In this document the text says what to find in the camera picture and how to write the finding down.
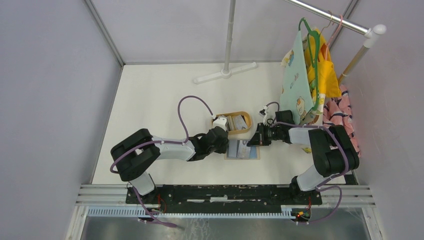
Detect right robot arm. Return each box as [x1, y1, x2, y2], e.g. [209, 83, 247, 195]
[247, 110, 360, 204]

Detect light blue card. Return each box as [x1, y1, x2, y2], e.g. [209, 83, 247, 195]
[227, 139, 259, 159]

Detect wooden rack pole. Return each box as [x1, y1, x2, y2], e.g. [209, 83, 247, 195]
[337, 45, 369, 85]

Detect wooden card tray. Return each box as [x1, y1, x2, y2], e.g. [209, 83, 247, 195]
[223, 139, 261, 161]

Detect white printed garment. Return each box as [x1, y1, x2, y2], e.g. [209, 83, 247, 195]
[279, 31, 320, 125]

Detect tan oval card holder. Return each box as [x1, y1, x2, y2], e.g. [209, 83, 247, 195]
[211, 111, 252, 136]

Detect white VIP diamond card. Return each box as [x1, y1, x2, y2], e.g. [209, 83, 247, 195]
[236, 140, 251, 160]

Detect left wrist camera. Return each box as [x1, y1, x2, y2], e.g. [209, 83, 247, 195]
[212, 116, 228, 131]

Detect green clothes hanger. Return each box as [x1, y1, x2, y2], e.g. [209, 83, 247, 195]
[298, 17, 321, 111]

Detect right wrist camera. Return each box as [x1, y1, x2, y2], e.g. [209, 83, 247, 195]
[258, 105, 269, 118]

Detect metal hanging rod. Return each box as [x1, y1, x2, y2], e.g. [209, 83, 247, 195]
[285, 0, 387, 39]

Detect pink patterned garment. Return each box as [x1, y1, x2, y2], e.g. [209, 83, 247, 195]
[322, 84, 361, 157]

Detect white clothes rack stand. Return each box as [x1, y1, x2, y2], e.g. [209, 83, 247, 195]
[193, 0, 258, 85]

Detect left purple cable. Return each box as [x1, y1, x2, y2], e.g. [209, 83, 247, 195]
[109, 95, 216, 175]

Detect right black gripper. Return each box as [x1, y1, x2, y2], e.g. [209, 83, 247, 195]
[247, 122, 282, 147]

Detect yellow garment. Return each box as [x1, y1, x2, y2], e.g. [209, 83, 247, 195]
[302, 36, 342, 106]

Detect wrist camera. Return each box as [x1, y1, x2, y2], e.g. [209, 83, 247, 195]
[212, 116, 228, 131]
[258, 105, 269, 118]

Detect pink clothes hanger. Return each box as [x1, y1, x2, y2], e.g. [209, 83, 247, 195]
[321, 14, 343, 61]

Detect white slotted cable duct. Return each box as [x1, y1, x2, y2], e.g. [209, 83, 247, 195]
[86, 206, 296, 220]

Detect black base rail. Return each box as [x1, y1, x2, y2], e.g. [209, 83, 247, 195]
[141, 184, 323, 214]

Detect cards in holder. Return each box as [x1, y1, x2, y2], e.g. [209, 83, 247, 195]
[227, 115, 248, 131]

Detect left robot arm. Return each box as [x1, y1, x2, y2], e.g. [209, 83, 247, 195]
[109, 126, 229, 204]

